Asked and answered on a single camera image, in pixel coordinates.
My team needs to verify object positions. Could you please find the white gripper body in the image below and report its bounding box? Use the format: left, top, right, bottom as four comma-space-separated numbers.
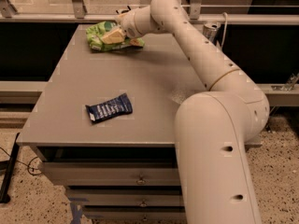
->
116, 10, 142, 38

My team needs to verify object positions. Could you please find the green rice chip bag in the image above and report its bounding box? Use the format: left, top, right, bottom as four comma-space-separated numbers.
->
86, 21, 145, 52

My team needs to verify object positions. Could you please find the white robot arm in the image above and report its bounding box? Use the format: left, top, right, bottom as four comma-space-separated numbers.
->
104, 0, 269, 224

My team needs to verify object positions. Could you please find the blue rxbar blueberry wrapper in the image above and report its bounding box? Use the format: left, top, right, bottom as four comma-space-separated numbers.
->
86, 93, 133, 123

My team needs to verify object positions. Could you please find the silver energy drink can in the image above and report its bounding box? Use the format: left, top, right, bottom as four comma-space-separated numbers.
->
203, 21, 221, 44

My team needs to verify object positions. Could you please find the grey drawer cabinet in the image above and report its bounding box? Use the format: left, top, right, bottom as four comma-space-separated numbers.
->
17, 21, 269, 224

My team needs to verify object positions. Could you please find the top grey drawer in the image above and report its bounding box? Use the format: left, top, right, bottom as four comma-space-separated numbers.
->
39, 162, 180, 186

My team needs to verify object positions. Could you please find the grey drawer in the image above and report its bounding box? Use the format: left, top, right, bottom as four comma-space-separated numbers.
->
66, 186, 183, 207
39, 162, 180, 186
83, 206, 186, 221

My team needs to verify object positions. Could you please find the middle grey drawer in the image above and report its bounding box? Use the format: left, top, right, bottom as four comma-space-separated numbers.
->
66, 186, 183, 207

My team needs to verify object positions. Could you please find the black floor stand bar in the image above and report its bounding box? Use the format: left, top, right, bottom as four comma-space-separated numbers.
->
0, 143, 20, 203

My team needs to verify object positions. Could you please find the bottom grey drawer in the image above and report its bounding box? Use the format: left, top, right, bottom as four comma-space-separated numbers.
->
83, 206, 186, 221

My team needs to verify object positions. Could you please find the metal railing frame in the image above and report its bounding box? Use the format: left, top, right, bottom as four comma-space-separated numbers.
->
0, 0, 299, 25

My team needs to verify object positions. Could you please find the white cable behind can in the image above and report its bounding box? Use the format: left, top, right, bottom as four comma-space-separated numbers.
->
220, 12, 229, 49

